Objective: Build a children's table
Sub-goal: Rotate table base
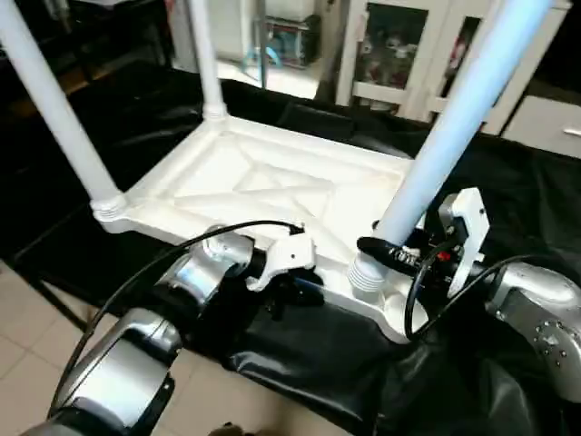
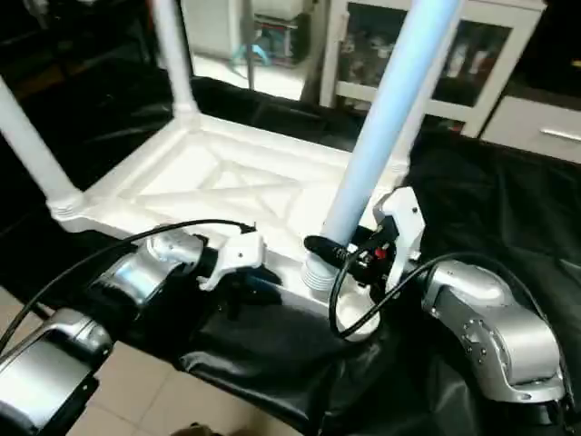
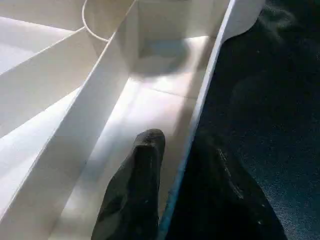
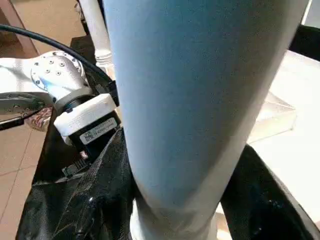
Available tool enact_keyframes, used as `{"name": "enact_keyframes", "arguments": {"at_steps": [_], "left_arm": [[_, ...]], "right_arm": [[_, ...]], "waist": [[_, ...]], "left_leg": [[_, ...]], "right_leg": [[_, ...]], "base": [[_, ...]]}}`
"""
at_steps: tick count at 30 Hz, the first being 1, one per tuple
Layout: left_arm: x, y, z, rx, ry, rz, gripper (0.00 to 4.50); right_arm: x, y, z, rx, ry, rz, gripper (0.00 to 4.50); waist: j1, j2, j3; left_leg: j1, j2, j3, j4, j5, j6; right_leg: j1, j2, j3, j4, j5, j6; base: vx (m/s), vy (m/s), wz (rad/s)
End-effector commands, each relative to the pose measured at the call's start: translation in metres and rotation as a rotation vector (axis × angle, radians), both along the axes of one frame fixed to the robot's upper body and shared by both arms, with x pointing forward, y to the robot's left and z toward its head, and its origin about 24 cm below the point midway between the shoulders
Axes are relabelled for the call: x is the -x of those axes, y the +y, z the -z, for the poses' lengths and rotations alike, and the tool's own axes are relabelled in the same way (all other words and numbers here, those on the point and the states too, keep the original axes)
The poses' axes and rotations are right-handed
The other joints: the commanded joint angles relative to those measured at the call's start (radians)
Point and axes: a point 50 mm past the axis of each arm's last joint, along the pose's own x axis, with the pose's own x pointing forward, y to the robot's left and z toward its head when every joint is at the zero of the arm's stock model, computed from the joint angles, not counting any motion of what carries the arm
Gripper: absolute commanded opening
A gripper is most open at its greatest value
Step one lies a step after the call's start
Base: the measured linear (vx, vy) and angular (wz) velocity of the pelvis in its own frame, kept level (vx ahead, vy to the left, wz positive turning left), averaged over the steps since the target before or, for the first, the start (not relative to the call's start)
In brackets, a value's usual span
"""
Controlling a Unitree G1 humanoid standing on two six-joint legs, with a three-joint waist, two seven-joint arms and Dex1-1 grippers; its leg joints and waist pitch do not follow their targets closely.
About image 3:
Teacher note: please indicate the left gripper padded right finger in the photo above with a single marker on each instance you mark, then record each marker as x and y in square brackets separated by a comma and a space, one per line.
[220, 205]

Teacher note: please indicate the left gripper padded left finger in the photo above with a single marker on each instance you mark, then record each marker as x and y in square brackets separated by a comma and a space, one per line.
[132, 200]

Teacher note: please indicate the black work mat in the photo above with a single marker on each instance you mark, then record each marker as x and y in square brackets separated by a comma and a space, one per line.
[270, 125]

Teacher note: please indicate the white plastic table top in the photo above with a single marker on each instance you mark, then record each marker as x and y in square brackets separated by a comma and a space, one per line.
[75, 90]

